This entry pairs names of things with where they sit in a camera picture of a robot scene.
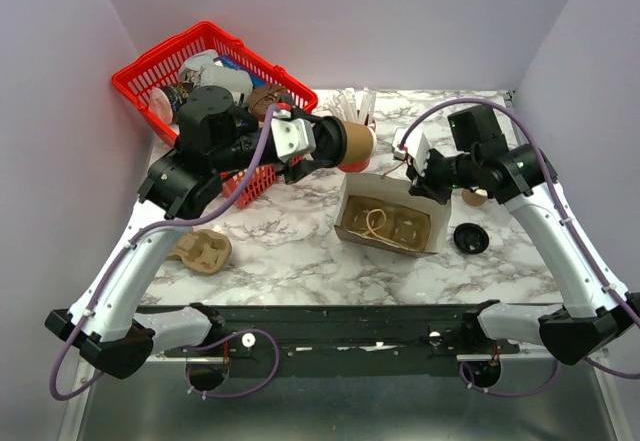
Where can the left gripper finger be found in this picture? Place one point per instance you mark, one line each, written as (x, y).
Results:
(294, 172)
(299, 113)

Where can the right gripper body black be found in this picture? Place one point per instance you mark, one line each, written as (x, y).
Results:
(448, 172)

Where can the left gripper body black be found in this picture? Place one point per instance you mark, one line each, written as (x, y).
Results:
(250, 150)

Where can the cardboard cup carrier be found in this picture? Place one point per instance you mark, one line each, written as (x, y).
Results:
(203, 251)
(389, 224)

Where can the brown paper takeout bag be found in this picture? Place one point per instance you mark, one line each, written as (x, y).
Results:
(392, 190)

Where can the brown paper coffee cup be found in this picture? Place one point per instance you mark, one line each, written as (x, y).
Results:
(357, 141)

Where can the black plastic cup lid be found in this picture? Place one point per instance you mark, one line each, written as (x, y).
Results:
(338, 139)

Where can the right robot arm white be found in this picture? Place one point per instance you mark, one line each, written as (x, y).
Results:
(596, 307)

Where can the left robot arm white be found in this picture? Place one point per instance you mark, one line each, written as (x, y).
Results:
(104, 324)

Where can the tilted empty paper cup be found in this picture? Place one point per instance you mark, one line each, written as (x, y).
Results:
(474, 197)

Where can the brown lidded tub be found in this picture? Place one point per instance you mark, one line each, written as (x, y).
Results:
(263, 96)

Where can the black plastic lid on table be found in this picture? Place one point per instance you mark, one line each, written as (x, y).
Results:
(470, 238)

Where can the bundle of white wrapped straws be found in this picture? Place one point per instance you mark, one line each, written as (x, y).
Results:
(355, 107)

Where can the red straw holder cup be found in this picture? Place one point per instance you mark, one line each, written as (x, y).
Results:
(357, 165)

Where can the black printed can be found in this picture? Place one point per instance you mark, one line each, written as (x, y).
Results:
(165, 101)

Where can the grey paper wrapped package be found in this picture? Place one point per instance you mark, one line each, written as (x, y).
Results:
(206, 69)

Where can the red plastic shopping basket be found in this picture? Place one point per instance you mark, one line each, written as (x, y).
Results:
(160, 61)

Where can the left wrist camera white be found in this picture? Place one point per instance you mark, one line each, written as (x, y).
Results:
(292, 138)

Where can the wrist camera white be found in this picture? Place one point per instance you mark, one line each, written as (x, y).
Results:
(292, 138)
(414, 151)

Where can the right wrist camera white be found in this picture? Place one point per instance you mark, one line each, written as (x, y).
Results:
(414, 151)

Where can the black mounting base plate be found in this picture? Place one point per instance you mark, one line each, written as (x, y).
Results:
(348, 340)

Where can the aluminium rail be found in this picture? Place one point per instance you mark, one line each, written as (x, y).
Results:
(564, 352)

